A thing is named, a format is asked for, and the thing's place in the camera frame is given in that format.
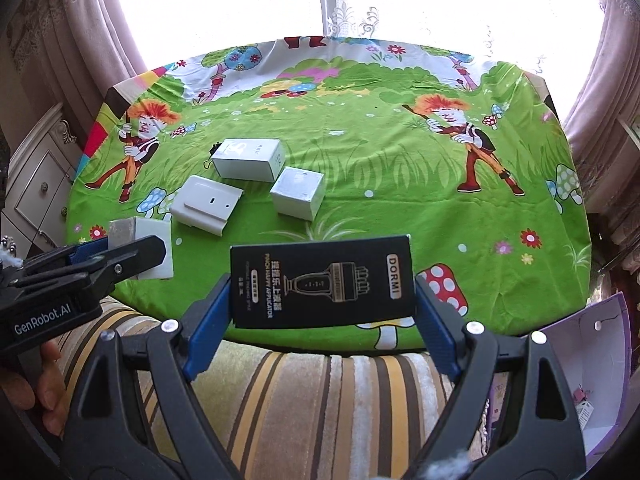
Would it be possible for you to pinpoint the black printed carton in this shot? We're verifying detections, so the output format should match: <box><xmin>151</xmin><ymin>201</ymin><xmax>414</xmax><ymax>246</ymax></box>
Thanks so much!
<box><xmin>230</xmin><ymin>234</ymin><xmax>417</xmax><ymax>330</ymax></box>

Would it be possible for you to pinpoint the white lace curtain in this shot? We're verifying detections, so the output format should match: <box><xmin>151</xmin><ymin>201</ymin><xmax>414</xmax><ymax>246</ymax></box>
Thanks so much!
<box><xmin>114</xmin><ymin>0</ymin><xmax>617</xmax><ymax>111</ymax></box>

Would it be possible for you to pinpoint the green cartoon printed cloth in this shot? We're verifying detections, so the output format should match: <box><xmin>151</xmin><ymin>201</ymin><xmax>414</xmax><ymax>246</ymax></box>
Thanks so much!
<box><xmin>70</xmin><ymin>35</ymin><xmax>590</xmax><ymax>352</ymax></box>

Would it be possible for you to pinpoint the white rectangular carton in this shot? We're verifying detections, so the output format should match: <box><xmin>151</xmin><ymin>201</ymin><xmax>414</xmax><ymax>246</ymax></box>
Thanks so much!
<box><xmin>211</xmin><ymin>138</ymin><xmax>286</xmax><ymax>183</ymax></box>

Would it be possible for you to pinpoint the white carton with pink print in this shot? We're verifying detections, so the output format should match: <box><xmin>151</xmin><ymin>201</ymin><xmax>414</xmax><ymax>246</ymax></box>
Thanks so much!
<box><xmin>574</xmin><ymin>387</ymin><xmax>595</xmax><ymax>428</ymax></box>

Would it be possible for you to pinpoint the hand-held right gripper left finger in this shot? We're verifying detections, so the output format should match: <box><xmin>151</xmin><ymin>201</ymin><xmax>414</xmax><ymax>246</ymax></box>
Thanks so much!
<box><xmin>59</xmin><ymin>271</ymin><xmax>251</xmax><ymax>480</ymax></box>

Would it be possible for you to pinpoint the white and grey carton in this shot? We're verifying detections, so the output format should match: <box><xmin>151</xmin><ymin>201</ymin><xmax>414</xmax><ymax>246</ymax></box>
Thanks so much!
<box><xmin>109</xmin><ymin>216</ymin><xmax>175</xmax><ymax>281</ymax></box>

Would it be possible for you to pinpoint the patterned brown curtain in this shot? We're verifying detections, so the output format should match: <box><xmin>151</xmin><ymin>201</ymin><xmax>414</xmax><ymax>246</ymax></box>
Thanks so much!
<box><xmin>0</xmin><ymin>0</ymin><xmax>151</xmax><ymax>127</ymax></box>
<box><xmin>560</xmin><ymin>0</ymin><xmax>640</xmax><ymax>241</ymax></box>

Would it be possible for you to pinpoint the flat white carton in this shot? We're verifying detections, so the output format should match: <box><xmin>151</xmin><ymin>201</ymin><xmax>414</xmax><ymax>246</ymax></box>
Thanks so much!
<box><xmin>169</xmin><ymin>175</ymin><xmax>245</xmax><ymax>237</ymax></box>

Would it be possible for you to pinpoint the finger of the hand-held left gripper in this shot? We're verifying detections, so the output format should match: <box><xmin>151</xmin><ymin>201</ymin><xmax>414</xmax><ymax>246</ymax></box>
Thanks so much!
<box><xmin>24</xmin><ymin>238</ymin><xmax>112</xmax><ymax>267</ymax></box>
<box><xmin>15</xmin><ymin>235</ymin><xmax>169</xmax><ymax>289</ymax></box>

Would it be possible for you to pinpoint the striped plush cushion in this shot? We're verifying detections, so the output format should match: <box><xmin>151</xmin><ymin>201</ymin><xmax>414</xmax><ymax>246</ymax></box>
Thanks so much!
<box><xmin>50</xmin><ymin>295</ymin><xmax>507</xmax><ymax>480</ymax></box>

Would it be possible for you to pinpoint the white carved cabinet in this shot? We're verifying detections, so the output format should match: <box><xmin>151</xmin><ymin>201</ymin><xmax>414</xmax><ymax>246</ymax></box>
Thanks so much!
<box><xmin>0</xmin><ymin>105</ymin><xmax>87</xmax><ymax>257</ymax></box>

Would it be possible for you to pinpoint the purple cardboard box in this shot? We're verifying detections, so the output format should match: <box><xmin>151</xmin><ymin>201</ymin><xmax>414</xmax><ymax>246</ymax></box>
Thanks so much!
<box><xmin>487</xmin><ymin>294</ymin><xmax>633</xmax><ymax>471</ymax></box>

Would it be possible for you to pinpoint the person's left hand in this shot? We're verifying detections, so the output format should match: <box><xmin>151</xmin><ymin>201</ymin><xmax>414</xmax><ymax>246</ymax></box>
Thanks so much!
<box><xmin>0</xmin><ymin>342</ymin><xmax>69</xmax><ymax>437</ymax></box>

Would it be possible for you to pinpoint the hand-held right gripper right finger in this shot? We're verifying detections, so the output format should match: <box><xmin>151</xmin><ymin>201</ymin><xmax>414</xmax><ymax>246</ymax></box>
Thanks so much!
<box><xmin>412</xmin><ymin>276</ymin><xmax>588</xmax><ymax>480</ymax></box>

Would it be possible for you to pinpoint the white cube carton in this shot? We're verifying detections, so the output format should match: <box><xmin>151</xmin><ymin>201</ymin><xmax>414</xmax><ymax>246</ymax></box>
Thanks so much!
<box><xmin>270</xmin><ymin>166</ymin><xmax>326</xmax><ymax>222</ymax></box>

